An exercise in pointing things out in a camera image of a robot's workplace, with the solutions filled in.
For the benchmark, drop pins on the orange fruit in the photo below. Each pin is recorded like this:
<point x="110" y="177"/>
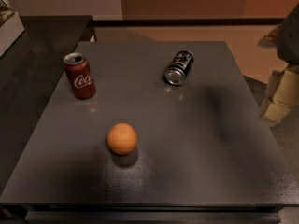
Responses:
<point x="121" y="139"/>

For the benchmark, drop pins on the dark side counter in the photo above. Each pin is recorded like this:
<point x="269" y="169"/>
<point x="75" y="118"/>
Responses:
<point x="29" y="72"/>

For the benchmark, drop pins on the red coca-cola can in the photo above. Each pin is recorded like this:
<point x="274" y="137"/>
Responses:
<point x="78" y="72"/>

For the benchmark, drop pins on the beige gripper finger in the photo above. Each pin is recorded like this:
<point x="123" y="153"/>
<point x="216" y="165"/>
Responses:
<point x="281" y="95"/>

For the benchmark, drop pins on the blue pepsi can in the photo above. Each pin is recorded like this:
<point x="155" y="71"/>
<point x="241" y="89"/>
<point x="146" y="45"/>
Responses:
<point x="178" y="70"/>

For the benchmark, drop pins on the white box on counter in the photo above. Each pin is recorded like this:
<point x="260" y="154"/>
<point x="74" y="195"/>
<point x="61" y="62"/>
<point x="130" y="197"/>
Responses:
<point x="11" y="26"/>

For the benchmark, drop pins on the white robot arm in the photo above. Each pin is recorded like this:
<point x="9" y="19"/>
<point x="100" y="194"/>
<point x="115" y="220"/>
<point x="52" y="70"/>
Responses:
<point x="286" y="38"/>

